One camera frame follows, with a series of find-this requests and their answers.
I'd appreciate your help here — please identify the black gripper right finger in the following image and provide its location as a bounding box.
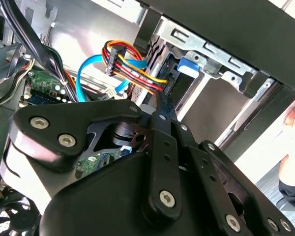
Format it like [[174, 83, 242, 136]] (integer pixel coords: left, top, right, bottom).
[[171, 121, 295, 236]]

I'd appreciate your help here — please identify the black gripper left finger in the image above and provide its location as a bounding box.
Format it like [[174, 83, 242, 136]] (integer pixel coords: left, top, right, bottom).
[[8, 90, 184, 218]]

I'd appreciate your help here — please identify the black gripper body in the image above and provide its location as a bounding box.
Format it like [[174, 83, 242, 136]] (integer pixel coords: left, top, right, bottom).
[[39, 151, 224, 236]]

